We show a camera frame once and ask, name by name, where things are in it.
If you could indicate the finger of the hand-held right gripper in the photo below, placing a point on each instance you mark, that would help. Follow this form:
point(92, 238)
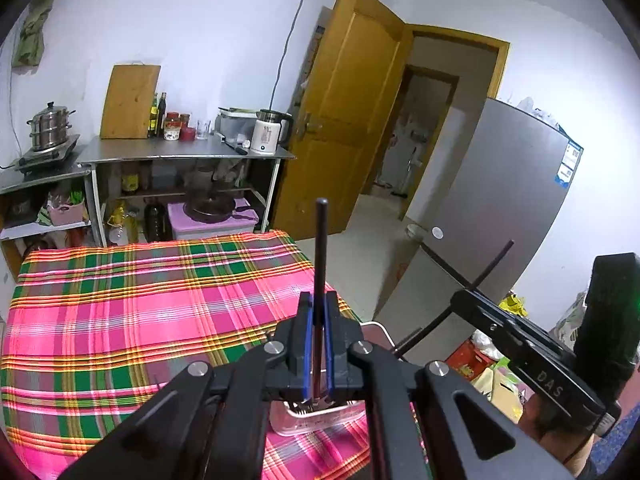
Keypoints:
point(482, 317)

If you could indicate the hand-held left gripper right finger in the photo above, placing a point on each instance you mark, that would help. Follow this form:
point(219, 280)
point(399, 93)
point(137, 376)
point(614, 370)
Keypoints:
point(330, 345)

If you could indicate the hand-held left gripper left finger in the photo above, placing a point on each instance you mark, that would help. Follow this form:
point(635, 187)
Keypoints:
point(306, 345)

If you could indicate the clear plastic container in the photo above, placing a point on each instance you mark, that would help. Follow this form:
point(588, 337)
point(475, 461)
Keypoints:
point(320, 421)

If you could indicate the person's right hand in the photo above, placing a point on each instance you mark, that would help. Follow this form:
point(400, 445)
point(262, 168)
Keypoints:
point(555, 432)

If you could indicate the white round magnet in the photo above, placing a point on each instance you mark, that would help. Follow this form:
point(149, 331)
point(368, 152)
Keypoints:
point(437, 232)

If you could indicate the grey refrigerator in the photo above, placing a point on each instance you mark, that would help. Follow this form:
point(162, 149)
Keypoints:
point(500, 185)

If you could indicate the purple storage box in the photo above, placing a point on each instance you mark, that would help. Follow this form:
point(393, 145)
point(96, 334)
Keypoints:
point(220, 229)

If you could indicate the black frying pan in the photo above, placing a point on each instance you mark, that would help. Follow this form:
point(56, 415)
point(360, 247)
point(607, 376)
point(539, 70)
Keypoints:
point(210, 207)

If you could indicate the blue fridge label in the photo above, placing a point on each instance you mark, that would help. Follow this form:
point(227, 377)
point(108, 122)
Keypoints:
point(571, 165)

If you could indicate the pink green plaid tablecloth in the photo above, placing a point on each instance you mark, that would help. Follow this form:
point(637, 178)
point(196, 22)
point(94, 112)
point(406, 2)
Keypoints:
point(125, 310)

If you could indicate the large dark bottle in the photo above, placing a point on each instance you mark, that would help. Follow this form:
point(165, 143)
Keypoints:
point(155, 222)

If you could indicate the plastic bags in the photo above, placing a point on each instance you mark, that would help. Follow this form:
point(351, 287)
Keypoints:
point(542, 115)

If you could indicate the kitchen knife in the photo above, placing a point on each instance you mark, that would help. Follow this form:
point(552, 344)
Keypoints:
point(232, 145)

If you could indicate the white electric kettle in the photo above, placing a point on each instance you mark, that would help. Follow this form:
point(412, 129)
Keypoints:
point(265, 135)

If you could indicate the yellow oil bottle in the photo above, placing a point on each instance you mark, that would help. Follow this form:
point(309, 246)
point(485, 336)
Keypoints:
point(122, 225)

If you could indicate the yellow wooden door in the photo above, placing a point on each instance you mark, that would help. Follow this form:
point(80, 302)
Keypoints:
point(340, 125)

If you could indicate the grey storage box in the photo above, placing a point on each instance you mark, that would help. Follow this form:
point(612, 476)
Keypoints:
point(235, 122)

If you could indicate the metal kitchen shelf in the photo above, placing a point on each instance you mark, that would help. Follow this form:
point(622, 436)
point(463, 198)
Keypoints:
point(175, 149)

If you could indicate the clear drinking glass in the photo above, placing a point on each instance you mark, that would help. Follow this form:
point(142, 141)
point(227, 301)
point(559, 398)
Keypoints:
point(202, 130)

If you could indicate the red round container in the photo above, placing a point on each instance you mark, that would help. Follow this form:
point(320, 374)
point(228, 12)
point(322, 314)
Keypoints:
point(188, 135)

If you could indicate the small pink basket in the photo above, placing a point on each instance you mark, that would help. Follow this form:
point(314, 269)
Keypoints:
point(67, 215)

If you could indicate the dark glass bottle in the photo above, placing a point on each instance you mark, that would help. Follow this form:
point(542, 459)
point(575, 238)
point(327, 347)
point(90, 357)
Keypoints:
point(161, 115)

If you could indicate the green glass bottle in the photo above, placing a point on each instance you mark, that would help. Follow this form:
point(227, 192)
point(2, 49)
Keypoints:
point(153, 117)

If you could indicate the wooden cutting board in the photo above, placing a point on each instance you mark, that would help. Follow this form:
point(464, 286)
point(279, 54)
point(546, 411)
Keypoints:
point(130, 102)

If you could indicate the low metal stove table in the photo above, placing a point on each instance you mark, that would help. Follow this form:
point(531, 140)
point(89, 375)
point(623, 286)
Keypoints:
point(40, 180)

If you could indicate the induction stove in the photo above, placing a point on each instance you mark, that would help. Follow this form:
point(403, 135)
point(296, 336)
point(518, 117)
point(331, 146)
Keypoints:
point(47, 157)

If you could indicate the stainless steel steamer pot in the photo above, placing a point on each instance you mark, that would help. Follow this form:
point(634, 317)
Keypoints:
point(50, 127)

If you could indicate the green hanging cloth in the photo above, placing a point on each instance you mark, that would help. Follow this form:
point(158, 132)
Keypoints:
point(32, 25)

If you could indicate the wooden door frame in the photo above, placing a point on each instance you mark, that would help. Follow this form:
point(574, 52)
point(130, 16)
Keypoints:
point(495, 55)

